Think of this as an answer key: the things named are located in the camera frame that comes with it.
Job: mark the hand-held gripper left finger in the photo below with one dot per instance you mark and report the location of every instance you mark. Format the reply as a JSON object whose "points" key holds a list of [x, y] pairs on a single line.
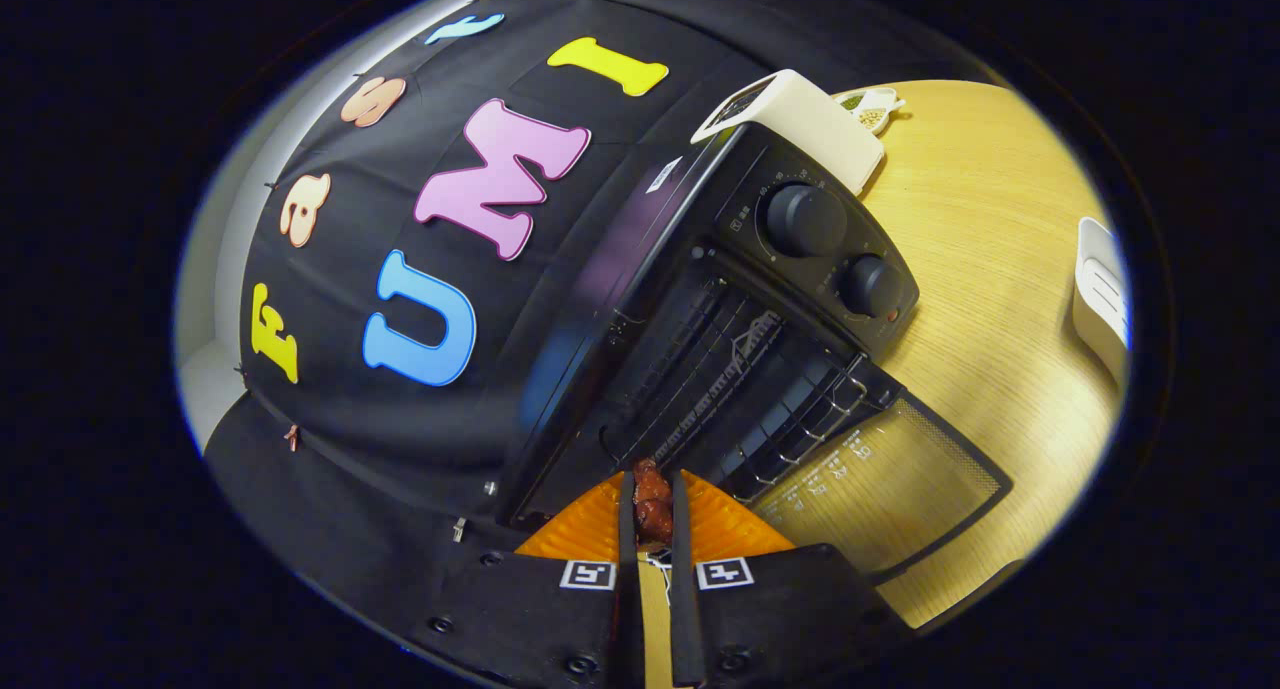
{"points": [[628, 589]]}

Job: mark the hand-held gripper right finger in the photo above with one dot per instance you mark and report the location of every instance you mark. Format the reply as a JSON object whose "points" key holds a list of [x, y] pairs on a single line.
{"points": [[685, 599]]}

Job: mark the reddish brown meat piece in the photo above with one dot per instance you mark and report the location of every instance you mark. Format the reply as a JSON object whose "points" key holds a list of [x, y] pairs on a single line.
{"points": [[652, 504]]}

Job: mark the black toaster oven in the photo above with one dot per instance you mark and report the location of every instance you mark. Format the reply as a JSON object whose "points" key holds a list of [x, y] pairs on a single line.
{"points": [[800, 219]]}

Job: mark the white bread toaster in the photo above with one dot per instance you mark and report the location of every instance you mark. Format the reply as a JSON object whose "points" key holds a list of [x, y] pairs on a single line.
{"points": [[810, 119]]}

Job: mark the silver cloth clip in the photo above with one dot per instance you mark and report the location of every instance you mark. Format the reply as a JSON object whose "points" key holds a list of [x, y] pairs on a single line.
{"points": [[458, 529]]}

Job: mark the copper cloth clip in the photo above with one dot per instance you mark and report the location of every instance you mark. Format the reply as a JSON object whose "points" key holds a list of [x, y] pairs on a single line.
{"points": [[291, 437]]}

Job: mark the white ribbed tray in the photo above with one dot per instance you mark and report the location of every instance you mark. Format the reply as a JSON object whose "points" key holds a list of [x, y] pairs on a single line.
{"points": [[1095, 299]]}

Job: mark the small white snack dish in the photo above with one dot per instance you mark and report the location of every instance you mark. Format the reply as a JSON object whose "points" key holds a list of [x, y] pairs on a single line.
{"points": [[872, 109]]}

